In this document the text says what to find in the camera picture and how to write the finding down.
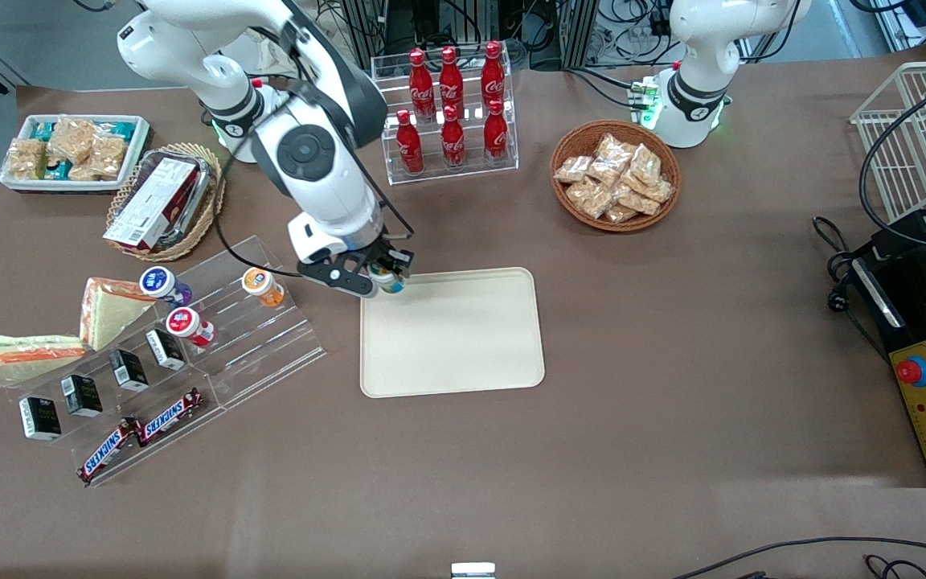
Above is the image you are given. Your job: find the purple gum bottle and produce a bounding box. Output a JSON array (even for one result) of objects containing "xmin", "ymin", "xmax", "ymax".
[{"xmin": 139, "ymin": 265, "xmax": 193, "ymax": 306}]

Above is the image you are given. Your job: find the white plastic bin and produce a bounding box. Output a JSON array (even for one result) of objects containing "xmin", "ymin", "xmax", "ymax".
[{"xmin": 0, "ymin": 114, "xmax": 152, "ymax": 195}]

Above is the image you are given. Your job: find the clear acrylic tiered stand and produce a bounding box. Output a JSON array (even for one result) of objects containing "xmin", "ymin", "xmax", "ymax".
[{"xmin": 9, "ymin": 235, "xmax": 327, "ymax": 487}]

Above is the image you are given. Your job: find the orange gum bottle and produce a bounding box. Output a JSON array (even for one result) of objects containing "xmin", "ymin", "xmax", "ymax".
[{"xmin": 241, "ymin": 267, "xmax": 285, "ymax": 308}]

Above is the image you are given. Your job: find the clear acrylic bottle stand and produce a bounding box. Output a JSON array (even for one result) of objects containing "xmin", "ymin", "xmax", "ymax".
[{"xmin": 371, "ymin": 50, "xmax": 520, "ymax": 186}]

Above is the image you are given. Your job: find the red Coca-Cola bottle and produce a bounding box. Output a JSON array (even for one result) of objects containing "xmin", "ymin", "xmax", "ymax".
[
  {"xmin": 483, "ymin": 99, "xmax": 510, "ymax": 166},
  {"xmin": 481, "ymin": 40, "xmax": 506, "ymax": 113},
  {"xmin": 440, "ymin": 105, "xmax": 467, "ymax": 170},
  {"xmin": 439, "ymin": 46, "xmax": 465, "ymax": 120},
  {"xmin": 408, "ymin": 48, "xmax": 435, "ymax": 121},
  {"xmin": 395, "ymin": 109, "xmax": 424, "ymax": 175}
]

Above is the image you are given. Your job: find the red gum bottle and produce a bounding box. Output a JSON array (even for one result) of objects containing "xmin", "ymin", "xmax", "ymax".
[{"xmin": 166, "ymin": 306, "xmax": 216, "ymax": 348}]

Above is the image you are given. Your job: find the oval wicker basket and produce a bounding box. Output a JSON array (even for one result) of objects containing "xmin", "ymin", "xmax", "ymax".
[{"xmin": 105, "ymin": 143, "xmax": 227, "ymax": 262}]

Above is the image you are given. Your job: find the round wicker basket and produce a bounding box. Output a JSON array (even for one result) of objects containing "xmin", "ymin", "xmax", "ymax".
[{"xmin": 550, "ymin": 121, "xmax": 682, "ymax": 234}]

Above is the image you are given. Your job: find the beige rectangular tray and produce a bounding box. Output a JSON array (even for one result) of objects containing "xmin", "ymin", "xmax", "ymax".
[{"xmin": 360, "ymin": 267, "xmax": 546, "ymax": 399}]

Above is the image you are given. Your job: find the small black box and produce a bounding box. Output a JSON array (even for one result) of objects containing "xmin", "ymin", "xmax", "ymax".
[
  {"xmin": 18, "ymin": 396, "xmax": 63, "ymax": 441},
  {"xmin": 109, "ymin": 348, "xmax": 150, "ymax": 393},
  {"xmin": 145, "ymin": 328, "xmax": 186, "ymax": 372},
  {"xmin": 61, "ymin": 374, "xmax": 104, "ymax": 417}
]

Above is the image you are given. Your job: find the aluminium frame rack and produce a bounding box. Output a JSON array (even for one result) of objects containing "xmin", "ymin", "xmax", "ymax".
[{"xmin": 318, "ymin": 0, "xmax": 600, "ymax": 72}]

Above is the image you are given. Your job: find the red and white box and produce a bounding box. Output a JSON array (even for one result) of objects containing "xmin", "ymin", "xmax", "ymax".
[{"xmin": 103, "ymin": 157, "xmax": 200, "ymax": 252}]

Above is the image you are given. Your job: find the black looped cable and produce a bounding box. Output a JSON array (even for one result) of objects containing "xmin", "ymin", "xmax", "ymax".
[{"xmin": 858, "ymin": 72, "xmax": 926, "ymax": 250}]

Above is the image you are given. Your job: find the wrapped triangular sandwich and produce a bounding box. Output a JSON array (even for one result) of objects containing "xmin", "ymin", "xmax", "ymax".
[
  {"xmin": 79, "ymin": 277, "xmax": 157, "ymax": 352},
  {"xmin": 0, "ymin": 334, "xmax": 88, "ymax": 388}
]

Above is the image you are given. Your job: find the green gum bottle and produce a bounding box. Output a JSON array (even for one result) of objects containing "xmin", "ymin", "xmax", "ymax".
[{"xmin": 368, "ymin": 261, "xmax": 406, "ymax": 297}]

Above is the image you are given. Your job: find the white plug block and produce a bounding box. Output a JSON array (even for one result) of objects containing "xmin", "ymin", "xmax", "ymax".
[{"xmin": 629, "ymin": 76, "xmax": 662, "ymax": 131}]

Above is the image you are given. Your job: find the Snickers chocolate bar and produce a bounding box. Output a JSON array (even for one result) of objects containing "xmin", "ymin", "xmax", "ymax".
[
  {"xmin": 77, "ymin": 417, "xmax": 142, "ymax": 486},
  {"xmin": 136, "ymin": 388, "xmax": 204, "ymax": 447}
]

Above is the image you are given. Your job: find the rice cracker pack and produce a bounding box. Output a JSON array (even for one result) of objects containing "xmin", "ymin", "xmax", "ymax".
[
  {"xmin": 49, "ymin": 117, "xmax": 98, "ymax": 162},
  {"xmin": 69, "ymin": 135, "xmax": 128, "ymax": 182},
  {"xmin": 5, "ymin": 138, "xmax": 47, "ymax": 182}
]

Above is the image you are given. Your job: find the long black cable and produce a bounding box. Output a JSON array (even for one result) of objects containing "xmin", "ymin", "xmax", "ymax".
[{"xmin": 672, "ymin": 536, "xmax": 926, "ymax": 579}]

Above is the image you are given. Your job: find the white wire basket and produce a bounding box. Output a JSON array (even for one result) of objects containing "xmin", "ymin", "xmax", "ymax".
[{"xmin": 849, "ymin": 60, "xmax": 926, "ymax": 226}]

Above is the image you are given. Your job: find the black coiled power cable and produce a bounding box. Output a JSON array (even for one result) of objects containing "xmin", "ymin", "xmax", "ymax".
[{"xmin": 813, "ymin": 216, "xmax": 882, "ymax": 371}]

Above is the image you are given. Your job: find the black device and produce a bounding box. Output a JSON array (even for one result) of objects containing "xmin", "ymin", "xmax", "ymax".
[{"xmin": 871, "ymin": 181, "xmax": 926, "ymax": 270}]

